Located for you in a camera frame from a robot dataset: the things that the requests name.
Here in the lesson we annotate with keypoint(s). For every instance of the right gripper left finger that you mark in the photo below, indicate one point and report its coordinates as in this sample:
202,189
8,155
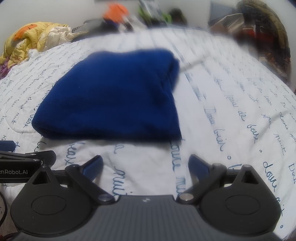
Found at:
83,177

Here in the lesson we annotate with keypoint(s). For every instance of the purple patterned cloth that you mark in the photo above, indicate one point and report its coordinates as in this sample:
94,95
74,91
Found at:
4,69

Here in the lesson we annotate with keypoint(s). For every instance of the blue sweater with rhinestones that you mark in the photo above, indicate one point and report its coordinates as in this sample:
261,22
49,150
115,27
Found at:
114,96

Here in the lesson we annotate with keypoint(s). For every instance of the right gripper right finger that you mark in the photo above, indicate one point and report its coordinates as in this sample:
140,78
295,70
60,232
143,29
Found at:
209,176

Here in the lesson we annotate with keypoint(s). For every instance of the yellow crumpled duvet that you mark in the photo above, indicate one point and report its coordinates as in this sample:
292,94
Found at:
39,35

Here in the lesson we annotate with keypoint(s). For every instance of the dark bag on floor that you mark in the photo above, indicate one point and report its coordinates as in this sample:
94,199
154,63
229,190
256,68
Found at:
97,26

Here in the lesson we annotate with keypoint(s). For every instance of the white quilt with script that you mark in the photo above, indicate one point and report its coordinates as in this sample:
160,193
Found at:
232,110

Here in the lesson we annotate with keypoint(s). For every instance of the orange cloth item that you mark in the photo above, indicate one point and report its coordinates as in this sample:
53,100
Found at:
116,13

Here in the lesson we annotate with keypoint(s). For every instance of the brown fur-trimmed coat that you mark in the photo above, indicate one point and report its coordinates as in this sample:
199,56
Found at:
264,30

